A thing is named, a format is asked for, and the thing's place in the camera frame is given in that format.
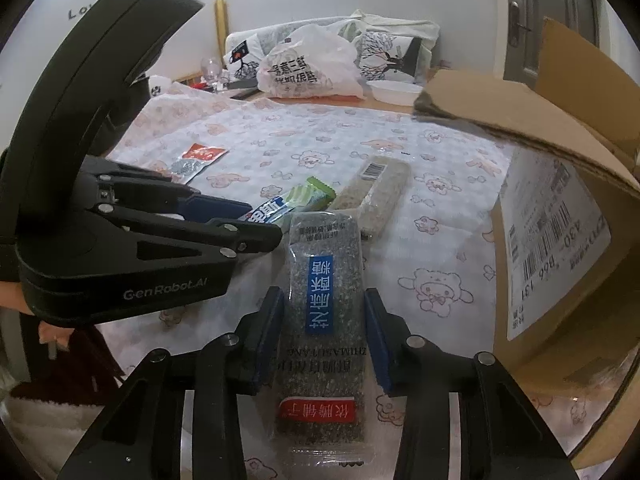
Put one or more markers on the black lettering wall sticker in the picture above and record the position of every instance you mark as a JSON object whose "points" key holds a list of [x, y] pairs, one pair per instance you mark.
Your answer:
{"points": [[75, 11]]}

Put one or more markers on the printed tablecloth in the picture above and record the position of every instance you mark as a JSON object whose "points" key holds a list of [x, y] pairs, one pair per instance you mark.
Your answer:
{"points": [[250, 135]]}

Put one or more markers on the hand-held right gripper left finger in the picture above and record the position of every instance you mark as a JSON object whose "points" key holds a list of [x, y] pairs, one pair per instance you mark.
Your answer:
{"points": [[270, 330]]}

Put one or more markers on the wine glass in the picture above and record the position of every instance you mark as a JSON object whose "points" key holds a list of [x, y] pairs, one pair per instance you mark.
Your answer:
{"points": [[211, 66]]}

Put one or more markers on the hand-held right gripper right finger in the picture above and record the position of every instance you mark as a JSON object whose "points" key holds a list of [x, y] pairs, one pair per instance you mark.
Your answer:
{"points": [[377, 335]]}

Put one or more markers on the white pillow with red patch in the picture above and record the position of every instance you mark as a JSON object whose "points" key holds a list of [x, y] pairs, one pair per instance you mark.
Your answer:
{"points": [[240, 57]]}

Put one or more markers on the large cardboard box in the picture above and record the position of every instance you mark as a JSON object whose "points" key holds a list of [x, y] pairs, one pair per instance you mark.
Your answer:
{"points": [[550, 240]]}

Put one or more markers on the white fleece garment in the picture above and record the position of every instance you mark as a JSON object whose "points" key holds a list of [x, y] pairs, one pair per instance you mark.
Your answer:
{"points": [[45, 425]]}

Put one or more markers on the light sesame bar packet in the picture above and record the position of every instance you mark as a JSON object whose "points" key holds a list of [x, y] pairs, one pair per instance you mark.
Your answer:
{"points": [[380, 185]]}

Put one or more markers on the dark red cloth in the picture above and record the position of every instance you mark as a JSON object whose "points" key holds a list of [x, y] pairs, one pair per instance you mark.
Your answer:
{"points": [[85, 365]]}

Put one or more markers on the green snack packet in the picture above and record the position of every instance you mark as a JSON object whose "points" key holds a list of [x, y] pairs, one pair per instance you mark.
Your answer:
{"points": [[310, 195]]}

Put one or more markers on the person's left hand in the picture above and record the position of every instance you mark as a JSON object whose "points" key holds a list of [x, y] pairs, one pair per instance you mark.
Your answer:
{"points": [[50, 335]]}

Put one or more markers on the grey covered sofa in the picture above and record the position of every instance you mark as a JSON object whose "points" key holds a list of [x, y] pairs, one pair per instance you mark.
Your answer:
{"points": [[275, 32]]}

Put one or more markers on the blue white snack packet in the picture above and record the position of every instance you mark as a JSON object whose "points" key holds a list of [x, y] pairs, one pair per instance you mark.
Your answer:
{"points": [[265, 212]]}

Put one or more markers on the large white plastic bag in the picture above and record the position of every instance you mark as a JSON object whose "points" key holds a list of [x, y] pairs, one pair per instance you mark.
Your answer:
{"points": [[310, 60]]}

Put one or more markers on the red silver snack packet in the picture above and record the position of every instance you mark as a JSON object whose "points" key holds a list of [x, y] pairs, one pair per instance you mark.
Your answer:
{"points": [[197, 157]]}

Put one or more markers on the dark sesame bar packet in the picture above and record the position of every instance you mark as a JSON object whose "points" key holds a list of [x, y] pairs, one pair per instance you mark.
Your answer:
{"points": [[325, 285]]}

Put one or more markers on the dark door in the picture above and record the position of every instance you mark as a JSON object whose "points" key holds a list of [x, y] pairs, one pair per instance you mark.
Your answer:
{"points": [[560, 0]]}

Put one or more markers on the white cloth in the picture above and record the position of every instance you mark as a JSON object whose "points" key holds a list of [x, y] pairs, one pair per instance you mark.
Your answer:
{"points": [[400, 22]]}

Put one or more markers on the white pillow black tree print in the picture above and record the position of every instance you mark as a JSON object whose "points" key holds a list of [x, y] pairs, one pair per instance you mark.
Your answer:
{"points": [[390, 55]]}

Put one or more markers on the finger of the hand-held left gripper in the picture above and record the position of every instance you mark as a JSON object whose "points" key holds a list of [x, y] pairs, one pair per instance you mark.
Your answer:
{"points": [[215, 207], [250, 237]]}

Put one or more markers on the white bowl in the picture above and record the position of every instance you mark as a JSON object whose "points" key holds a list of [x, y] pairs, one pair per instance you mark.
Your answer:
{"points": [[395, 91]]}

